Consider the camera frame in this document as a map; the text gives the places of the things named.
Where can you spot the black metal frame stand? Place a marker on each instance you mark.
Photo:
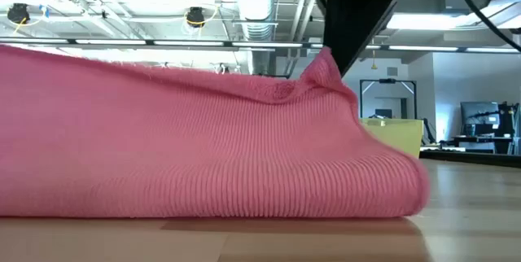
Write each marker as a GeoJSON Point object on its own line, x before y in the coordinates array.
{"type": "Point", "coordinates": [386, 81]}

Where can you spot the dark desk monitor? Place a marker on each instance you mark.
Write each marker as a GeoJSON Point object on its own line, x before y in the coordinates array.
{"type": "Point", "coordinates": [478, 113]}

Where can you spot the pink microfiber towel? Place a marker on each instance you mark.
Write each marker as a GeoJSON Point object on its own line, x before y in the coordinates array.
{"type": "Point", "coordinates": [203, 144]}

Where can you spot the yellow translucent plastic bin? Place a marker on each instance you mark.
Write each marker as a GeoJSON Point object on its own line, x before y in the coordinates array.
{"type": "Point", "coordinates": [399, 138]}

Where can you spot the long ceiling light bar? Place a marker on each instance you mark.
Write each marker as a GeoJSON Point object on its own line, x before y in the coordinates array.
{"type": "Point", "coordinates": [110, 42]}

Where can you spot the dark background desk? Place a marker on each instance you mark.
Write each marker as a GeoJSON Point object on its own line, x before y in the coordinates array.
{"type": "Point", "coordinates": [480, 139]}

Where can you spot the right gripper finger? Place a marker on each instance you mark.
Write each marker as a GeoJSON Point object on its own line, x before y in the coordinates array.
{"type": "Point", "coordinates": [358, 10]}

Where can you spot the yellow hanging tag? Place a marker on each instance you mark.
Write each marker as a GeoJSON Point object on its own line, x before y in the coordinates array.
{"type": "Point", "coordinates": [373, 66]}

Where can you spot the black aluminium table frame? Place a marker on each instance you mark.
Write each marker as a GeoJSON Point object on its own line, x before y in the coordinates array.
{"type": "Point", "coordinates": [468, 158]}

